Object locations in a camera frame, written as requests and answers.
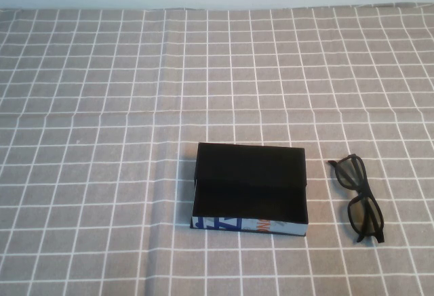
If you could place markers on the black framed glasses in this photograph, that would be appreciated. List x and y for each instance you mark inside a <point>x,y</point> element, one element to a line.
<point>365,194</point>

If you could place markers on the black printed glasses case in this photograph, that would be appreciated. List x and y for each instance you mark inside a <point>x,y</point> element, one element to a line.
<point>251,164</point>

